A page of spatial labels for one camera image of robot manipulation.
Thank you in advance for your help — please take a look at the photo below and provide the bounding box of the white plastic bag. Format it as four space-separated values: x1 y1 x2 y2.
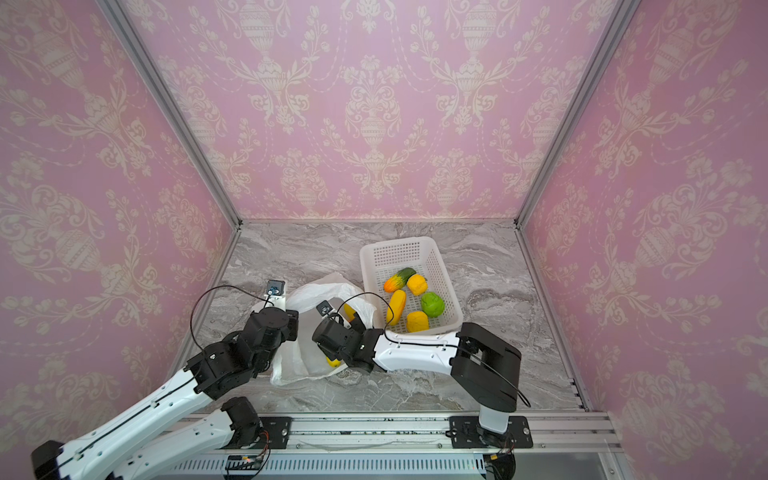
251 272 385 386

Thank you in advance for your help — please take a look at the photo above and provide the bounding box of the long yellow banana toy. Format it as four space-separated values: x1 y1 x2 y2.
386 289 407 325

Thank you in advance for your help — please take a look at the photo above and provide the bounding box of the white plastic mesh basket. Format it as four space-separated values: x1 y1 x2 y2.
360 236 463 334

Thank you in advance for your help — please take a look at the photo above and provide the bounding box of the yellow lemon fruit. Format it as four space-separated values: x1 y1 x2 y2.
407 274 428 296

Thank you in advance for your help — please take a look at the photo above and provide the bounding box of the green fruit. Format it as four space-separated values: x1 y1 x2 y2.
420 291 445 318

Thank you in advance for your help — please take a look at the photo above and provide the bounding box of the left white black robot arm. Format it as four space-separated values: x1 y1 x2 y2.
31 307 299 479

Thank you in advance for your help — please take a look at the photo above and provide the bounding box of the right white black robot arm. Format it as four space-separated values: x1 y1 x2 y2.
312 319 531 449

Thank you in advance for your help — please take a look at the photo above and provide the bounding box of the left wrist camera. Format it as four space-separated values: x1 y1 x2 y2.
263 279 286 310

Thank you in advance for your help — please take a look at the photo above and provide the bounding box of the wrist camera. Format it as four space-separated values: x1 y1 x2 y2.
263 279 286 310
315 300 344 325

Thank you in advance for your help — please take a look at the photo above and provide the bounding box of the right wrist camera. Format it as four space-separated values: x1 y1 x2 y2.
315 300 344 325

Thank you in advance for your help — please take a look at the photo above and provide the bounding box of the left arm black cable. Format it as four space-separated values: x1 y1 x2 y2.
189 284 274 352

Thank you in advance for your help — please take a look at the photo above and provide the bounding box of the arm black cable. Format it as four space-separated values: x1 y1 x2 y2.
335 291 532 409
189 284 274 352

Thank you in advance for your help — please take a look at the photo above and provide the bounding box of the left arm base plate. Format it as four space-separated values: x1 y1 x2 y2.
255 416 293 450

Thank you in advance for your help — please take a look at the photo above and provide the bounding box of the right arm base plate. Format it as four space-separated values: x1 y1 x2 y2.
445 415 534 450

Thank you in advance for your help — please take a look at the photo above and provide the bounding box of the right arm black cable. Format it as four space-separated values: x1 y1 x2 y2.
335 291 532 409

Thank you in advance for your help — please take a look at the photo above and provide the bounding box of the aluminium front rail frame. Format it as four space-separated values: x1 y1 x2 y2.
150 411 633 479

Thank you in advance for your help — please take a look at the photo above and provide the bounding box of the left aluminium corner post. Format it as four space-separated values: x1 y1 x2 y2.
95 0 242 230

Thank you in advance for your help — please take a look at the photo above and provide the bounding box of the aluminium corner post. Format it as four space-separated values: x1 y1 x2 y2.
95 0 242 230
515 0 640 231

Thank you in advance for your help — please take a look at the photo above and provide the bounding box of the right aluminium corner post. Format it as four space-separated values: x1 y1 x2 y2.
515 0 640 231

